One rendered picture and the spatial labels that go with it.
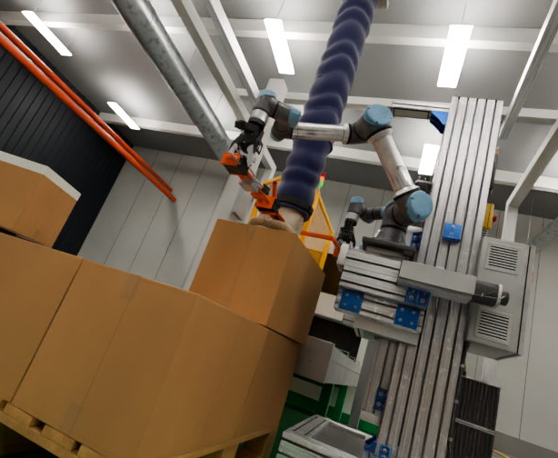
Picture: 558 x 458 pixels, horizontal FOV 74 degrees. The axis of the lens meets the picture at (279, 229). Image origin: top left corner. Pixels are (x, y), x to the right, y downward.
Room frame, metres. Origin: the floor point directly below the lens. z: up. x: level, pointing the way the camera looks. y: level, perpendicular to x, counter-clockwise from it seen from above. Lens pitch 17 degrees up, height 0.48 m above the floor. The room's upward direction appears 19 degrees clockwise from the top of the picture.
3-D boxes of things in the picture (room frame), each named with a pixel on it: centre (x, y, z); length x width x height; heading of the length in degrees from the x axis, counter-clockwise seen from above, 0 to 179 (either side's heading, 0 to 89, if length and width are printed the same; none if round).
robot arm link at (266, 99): (1.32, 0.22, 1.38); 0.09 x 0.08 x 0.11; 98
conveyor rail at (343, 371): (3.15, -0.91, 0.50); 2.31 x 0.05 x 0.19; 158
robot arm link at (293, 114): (1.35, 0.13, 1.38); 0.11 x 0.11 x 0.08; 8
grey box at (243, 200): (3.23, 0.40, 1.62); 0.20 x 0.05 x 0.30; 158
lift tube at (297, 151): (1.85, -0.02, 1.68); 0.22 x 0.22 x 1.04
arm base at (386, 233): (1.55, -0.49, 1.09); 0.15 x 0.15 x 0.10
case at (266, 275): (1.84, -0.02, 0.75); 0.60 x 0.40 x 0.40; 155
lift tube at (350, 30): (1.85, -0.02, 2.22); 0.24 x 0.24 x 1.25
